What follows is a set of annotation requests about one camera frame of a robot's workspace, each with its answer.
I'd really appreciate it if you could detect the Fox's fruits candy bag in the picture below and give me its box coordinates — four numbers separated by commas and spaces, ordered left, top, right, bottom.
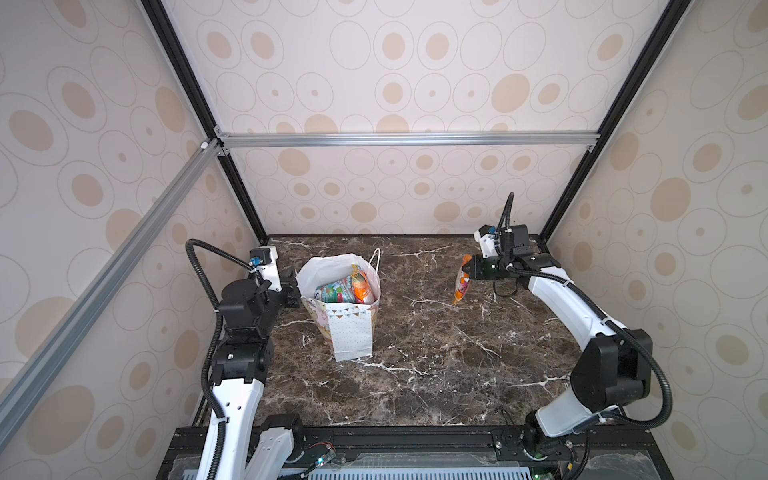
453, 254, 473, 305

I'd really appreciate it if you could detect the Fox's mint blossom candy bag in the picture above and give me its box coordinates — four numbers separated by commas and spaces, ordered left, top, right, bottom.
314, 277, 356, 304

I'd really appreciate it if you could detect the white paper bag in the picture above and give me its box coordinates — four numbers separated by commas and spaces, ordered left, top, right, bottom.
297, 249, 381, 362

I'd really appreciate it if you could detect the orange Fox's candy bag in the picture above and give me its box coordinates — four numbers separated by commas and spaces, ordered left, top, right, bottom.
349, 265, 375, 305

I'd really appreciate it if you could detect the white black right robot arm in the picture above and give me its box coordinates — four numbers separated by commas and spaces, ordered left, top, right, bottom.
462, 225, 653, 438

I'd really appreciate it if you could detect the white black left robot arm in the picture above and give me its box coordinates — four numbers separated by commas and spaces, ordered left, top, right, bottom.
197, 275, 300, 479

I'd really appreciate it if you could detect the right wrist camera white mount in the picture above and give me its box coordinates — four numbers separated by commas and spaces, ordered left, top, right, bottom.
473, 225, 500, 259

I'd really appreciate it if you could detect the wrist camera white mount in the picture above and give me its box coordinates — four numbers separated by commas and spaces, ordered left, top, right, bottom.
473, 225, 500, 259
249, 246, 282, 292

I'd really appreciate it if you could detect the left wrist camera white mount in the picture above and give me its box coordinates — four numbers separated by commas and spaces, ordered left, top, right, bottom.
249, 246, 282, 292

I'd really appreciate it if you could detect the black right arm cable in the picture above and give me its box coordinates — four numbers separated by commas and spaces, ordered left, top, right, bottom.
493, 191, 674, 430

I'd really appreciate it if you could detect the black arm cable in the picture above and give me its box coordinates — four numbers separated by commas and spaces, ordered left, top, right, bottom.
184, 238, 254, 480
493, 191, 674, 430

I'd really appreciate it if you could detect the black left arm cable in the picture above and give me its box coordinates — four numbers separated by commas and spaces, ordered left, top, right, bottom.
184, 238, 254, 480

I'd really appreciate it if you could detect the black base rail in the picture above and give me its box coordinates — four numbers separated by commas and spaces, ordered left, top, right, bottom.
157, 423, 674, 480

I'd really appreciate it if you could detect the silver aluminium back rail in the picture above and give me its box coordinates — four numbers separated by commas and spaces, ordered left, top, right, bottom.
220, 130, 600, 149

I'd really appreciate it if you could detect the silver aluminium rail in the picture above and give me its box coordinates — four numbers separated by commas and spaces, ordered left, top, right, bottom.
220, 130, 600, 149
1, 138, 222, 449

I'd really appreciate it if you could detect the silver aluminium left rail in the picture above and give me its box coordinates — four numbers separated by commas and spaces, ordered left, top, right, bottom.
1, 138, 222, 449

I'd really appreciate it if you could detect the black corner frame post left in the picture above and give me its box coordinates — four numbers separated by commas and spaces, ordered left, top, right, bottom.
139, 0, 269, 245

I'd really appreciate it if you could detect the black corner frame post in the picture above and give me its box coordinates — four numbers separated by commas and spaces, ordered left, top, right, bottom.
139, 0, 269, 245
539, 0, 694, 246

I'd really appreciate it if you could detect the black corner frame post right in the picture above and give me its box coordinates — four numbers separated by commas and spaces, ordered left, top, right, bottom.
539, 0, 694, 246

